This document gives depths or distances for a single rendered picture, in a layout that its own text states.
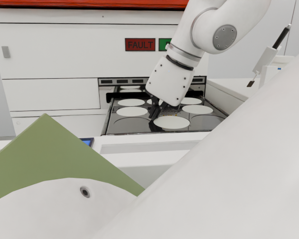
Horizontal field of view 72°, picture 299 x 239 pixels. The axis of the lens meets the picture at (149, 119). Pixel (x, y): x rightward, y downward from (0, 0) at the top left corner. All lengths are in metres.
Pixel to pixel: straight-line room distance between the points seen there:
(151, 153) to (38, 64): 0.70
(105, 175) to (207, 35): 0.32
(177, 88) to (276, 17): 2.41
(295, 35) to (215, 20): 2.61
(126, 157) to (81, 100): 0.64
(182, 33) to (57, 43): 0.53
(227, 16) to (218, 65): 2.14
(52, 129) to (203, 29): 0.33
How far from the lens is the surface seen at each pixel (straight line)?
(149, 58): 0.85
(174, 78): 0.51
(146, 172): 0.27
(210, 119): 0.62
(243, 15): 0.44
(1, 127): 2.89
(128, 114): 0.64
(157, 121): 0.57
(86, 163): 0.17
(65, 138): 0.17
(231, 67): 2.63
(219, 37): 0.42
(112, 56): 0.85
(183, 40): 0.49
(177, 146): 0.32
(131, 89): 0.85
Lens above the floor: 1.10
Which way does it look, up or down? 20 degrees down
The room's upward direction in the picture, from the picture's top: straight up
